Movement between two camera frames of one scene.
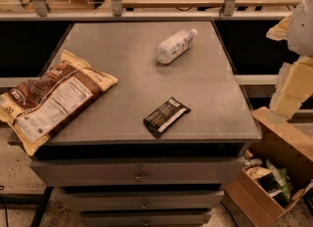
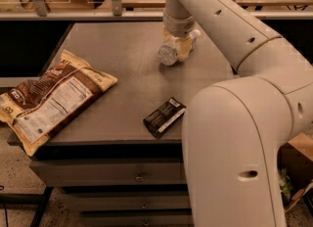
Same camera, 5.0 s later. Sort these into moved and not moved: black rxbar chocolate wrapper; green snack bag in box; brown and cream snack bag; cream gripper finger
Moved: cream gripper finger
Not moved: green snack bag in box; brown and cream snack bag; black rxbar chocolate wrapper
